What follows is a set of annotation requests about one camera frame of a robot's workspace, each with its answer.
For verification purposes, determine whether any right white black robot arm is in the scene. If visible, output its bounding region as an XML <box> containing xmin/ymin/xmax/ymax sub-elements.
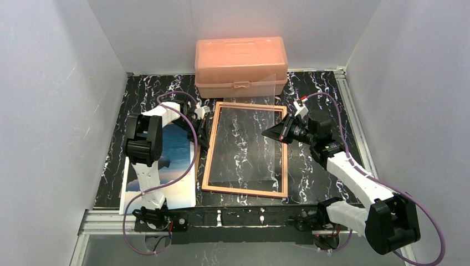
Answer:
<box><xmin>262</xmin><ymin>111</ymin><xmax>421</xmax><ymax>255</ymax></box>

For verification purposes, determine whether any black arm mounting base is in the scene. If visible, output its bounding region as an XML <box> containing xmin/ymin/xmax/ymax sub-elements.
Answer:
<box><xmin>132</xmin><ymin>205</ymin><xmax>349</xmax><ymax>248</ymax></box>

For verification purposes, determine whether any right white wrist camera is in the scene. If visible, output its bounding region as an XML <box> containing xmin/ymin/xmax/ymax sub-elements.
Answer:
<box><xmin>293</xmin><ymin>96</ymin><xmax>309</xmax><ymax>119</ymax></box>

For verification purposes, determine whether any aluminium rail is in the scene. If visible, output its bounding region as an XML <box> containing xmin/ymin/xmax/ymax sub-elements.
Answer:
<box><xmin>78</xmin><ymin>208</ymin><xmax>409</xmax><ymax>236</ymax></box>
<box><xmin>333</xmin><ymin>66</ymin><xmax>377</xmax><ymax>177</ymax></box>

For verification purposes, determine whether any brown cardboard backing board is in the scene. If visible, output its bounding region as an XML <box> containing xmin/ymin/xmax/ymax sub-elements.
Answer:
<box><xmin>194</xmin><ymin>145</ymin><xmax>201</xmax><ymax>178</ymax></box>

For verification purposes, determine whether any aluminium front rail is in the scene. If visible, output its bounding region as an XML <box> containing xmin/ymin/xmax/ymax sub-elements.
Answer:
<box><xmin>78</xmin><ymin>208</ymin><xmax>409</xmax><ymax>236</ymax></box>

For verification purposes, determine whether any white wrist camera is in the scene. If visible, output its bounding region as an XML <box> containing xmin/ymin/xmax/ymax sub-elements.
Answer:
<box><xmin>194</xmin><ymin>106</ymin><xmax>211</xmax><ymax>120</ymax></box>
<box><xmin>293</xmin><ymin>96</ymin><xmax>309</xmax><ymax>119</ymax></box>

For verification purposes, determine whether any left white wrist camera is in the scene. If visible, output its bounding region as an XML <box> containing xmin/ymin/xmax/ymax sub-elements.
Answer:
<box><xmin>194</xmin><ymin>106</ymin><xmax>211</xmax><ymax>120</ymax></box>

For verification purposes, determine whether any landscape photo print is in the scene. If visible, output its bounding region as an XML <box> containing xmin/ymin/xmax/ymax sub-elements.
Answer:
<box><xmin>119</xmin><ymin>124</ymin><xmax>197</xmax><ymax>214</ymax></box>

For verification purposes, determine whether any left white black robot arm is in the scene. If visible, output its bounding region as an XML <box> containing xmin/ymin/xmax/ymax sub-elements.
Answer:
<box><xmin>124</xmin><ymin>101</ymin><xmax>210</xmax><ymax>210</ymax></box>

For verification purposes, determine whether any pink wooden picture frame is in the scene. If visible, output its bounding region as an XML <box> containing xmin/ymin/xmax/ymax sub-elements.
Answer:
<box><xmin>202</xmin><ymin>101</ymin><xmax>288</xmax><ymax>198</ymax></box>

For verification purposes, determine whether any aluminium right side rail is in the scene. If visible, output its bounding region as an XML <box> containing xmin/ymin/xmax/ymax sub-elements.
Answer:
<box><xmin>333</xmin><ymin>66</ymin><xmax>377</xmax><ymax>177</ymax></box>

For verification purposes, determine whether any orange plastic storage box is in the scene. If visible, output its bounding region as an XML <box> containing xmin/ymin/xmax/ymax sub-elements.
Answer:
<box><xmin>195</xmin><ymin>37</ymin><xmax>288</xmax><ymax>99</ymax></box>

